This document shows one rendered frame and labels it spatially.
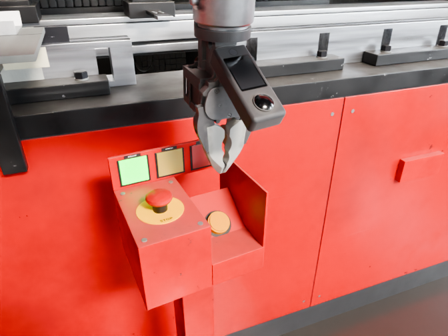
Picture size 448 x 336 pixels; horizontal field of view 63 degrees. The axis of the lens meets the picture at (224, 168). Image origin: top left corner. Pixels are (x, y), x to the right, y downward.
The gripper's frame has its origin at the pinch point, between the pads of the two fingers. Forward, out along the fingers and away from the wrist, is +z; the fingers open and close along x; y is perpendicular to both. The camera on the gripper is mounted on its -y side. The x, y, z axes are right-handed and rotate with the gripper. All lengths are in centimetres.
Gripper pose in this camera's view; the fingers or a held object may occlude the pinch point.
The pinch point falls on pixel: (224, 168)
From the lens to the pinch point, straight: 54.6
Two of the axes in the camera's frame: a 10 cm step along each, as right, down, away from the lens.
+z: -0.4, 8.3, 5.5
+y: -4.4, -5.1, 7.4
